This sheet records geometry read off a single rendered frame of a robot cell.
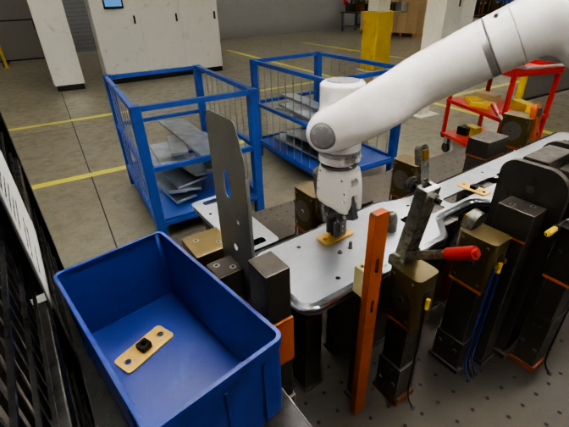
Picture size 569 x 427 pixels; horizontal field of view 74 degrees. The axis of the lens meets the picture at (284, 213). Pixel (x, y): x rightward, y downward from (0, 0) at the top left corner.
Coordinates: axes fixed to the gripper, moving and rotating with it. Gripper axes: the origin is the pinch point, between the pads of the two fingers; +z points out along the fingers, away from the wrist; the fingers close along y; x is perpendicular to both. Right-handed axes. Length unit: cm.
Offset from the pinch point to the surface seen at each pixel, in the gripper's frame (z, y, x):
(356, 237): 3.1, -2.9, -3.6
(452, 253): -9.5, -28.4, 1.2
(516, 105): 46, 107, -303
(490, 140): 0, 10, -78
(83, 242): 103, 210, 45
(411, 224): -11.5, -20.7, 2.0
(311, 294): 3.1, -11.7, 16.2
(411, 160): -1.4, 12.3, -40.2
